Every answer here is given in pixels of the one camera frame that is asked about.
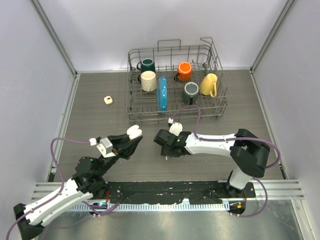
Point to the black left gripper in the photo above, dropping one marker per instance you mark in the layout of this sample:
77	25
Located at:
118	141

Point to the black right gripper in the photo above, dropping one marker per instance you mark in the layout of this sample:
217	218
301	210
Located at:
165	152

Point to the white earbud charging case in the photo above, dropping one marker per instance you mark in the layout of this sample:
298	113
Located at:
134	132

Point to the beige earbud charging case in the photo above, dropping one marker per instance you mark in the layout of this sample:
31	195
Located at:
108	100

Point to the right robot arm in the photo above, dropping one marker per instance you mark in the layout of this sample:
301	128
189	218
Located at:
249	154

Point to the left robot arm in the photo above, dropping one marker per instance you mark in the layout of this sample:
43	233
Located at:
85	184

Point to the grey mug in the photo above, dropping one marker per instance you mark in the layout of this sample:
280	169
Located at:
190	93

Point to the blue plastic plate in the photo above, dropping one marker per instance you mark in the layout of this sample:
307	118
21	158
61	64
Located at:
162	94

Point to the cream ribbed mug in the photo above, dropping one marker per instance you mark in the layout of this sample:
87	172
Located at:
148	81

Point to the yellow mug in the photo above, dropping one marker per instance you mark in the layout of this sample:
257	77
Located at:
208	86

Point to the orange mug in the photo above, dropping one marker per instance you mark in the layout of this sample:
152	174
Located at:
184	71

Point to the dark green mug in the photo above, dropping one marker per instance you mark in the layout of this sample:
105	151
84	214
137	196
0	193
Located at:
146	64

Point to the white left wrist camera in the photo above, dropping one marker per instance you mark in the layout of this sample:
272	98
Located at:
104	146

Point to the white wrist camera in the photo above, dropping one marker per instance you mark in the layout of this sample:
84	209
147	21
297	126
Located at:
104	146
175	128

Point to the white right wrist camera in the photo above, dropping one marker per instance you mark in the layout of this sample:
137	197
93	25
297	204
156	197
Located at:
175	128

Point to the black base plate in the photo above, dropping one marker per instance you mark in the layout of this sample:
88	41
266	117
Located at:
172	192

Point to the grey wire dish rack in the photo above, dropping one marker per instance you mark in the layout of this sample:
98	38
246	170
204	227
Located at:
143	106

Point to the white slotted cable duct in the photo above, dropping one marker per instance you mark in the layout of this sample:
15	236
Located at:
145	207

